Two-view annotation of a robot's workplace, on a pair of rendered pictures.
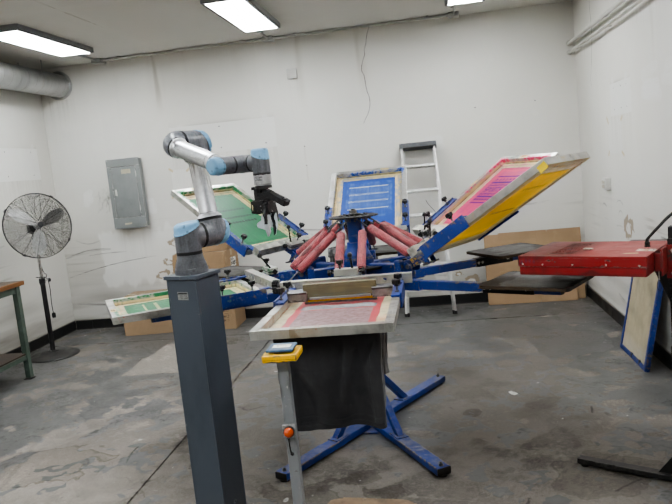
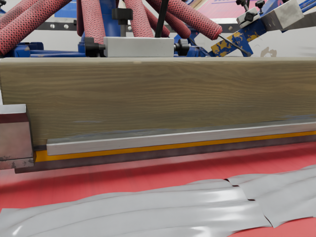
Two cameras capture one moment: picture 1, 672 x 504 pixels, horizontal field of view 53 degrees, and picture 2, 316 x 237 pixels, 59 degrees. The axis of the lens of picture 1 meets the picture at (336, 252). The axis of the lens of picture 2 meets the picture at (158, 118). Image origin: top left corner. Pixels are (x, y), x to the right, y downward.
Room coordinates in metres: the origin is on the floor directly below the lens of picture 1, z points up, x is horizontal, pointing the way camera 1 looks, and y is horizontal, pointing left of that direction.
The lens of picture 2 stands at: (3.00, 0.16, 1.08)
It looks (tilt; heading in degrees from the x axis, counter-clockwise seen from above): 16 degrees down; 334
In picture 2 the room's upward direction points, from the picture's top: 1 degrees clockwise
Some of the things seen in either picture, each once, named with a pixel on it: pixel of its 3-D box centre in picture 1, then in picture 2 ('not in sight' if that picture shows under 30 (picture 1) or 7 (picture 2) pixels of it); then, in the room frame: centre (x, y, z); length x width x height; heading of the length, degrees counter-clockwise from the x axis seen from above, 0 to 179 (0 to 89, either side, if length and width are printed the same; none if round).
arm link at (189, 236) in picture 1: (188, 236); not in sight; (3.05, 0.65, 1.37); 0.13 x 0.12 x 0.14; 135
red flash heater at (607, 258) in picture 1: (598, 257); not in sight; (3.17, -1.23, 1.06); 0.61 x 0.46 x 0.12; 51
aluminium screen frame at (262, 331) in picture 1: (334, 309); not in sight; (3.01, 0.03, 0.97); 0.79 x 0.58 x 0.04; 171
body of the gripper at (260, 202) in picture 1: (263, 199); not in sight; (2.86, 0.28, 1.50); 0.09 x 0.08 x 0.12; 63
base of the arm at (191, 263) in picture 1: (190, 261); not in sight; (3.05, 0.66, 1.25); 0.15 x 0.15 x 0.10
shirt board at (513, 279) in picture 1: (459, 284); not in sight; (3.63, -0.65, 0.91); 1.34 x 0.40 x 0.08; 51
